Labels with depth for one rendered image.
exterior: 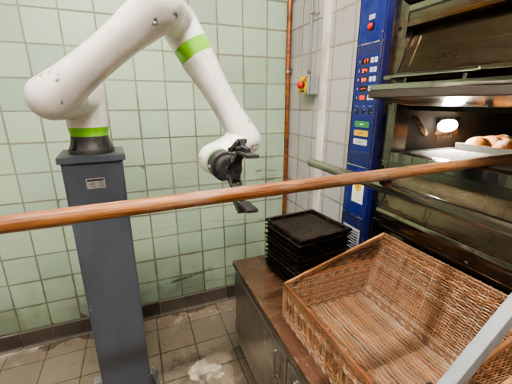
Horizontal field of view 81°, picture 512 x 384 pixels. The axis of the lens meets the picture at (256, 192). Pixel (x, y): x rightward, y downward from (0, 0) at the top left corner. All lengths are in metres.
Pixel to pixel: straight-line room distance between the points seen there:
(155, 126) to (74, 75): 0.90
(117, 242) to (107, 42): 0.68
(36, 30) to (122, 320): 1.37
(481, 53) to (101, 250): 1.37
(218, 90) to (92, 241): 0.69
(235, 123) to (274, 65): 1.04
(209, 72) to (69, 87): 0.40
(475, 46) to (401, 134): 0.39
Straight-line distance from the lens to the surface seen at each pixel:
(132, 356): 1.53
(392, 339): 1.24
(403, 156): 1.29
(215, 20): 1.93
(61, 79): 1.00
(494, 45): 1.13
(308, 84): 1.72
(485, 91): 0.95
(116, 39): 0.95
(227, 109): 1.03
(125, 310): 1.39
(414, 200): 0.77
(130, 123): 1.82
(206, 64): 1.04
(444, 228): 1.20
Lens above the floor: 1.37
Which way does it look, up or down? 17 degrees down
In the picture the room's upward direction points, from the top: straight up
